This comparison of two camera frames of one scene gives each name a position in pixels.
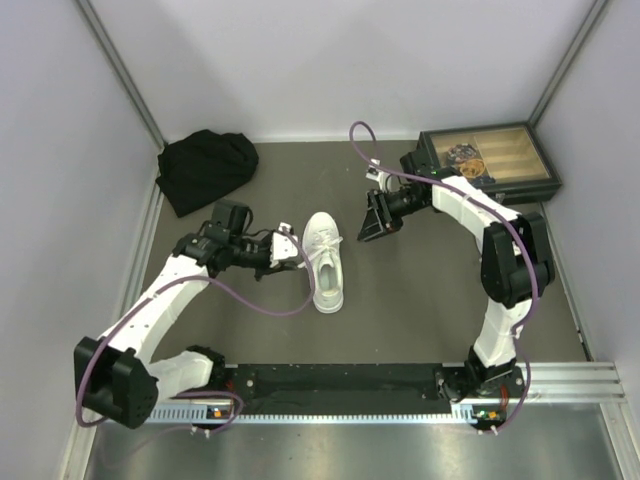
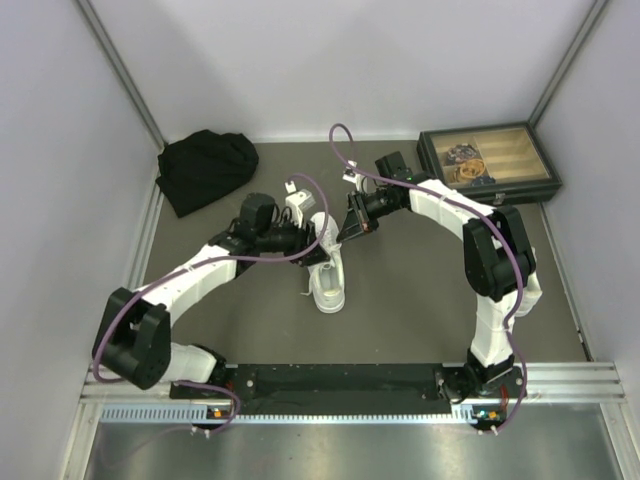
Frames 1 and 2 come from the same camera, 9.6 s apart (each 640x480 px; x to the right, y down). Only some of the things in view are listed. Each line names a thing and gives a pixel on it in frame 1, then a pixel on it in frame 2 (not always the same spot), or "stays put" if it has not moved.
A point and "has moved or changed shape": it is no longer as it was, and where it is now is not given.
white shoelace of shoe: (327, 247) has moved or changed shape
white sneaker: (322, 246) stays put
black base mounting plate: (372, 383) stays put
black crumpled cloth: (196, 167) stays put
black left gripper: (266, 269) -> (301, 238)
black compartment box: (506, 161) stays put
